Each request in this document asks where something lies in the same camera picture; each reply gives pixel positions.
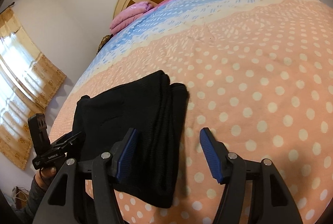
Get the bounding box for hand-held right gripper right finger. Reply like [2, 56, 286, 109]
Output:
[199, 127, 303, 224]

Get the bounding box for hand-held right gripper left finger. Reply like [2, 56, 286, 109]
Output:
[32, 128, 139, 224]

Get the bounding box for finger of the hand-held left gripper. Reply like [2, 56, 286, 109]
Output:
[50, 131, 84, 153]

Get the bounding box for black pants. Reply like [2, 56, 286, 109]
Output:
[73, 70, 189, 209]

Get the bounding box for person's left forearm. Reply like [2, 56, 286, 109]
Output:
[15, 174, 49, 224]

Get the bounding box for person's left hand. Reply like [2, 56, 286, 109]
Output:
[39, 165, 58, 178]

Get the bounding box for beige patterned curtain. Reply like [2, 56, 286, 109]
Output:
[0, 7, 67, 170]

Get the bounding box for peach blue polka dot blanket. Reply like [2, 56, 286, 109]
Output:
[49, 0, 333, 224]

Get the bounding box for brown woven object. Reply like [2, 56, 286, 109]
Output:
[96, 35, 113, 56]

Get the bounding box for folded pink blanket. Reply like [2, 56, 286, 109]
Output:
[109, 1, 157, 33]

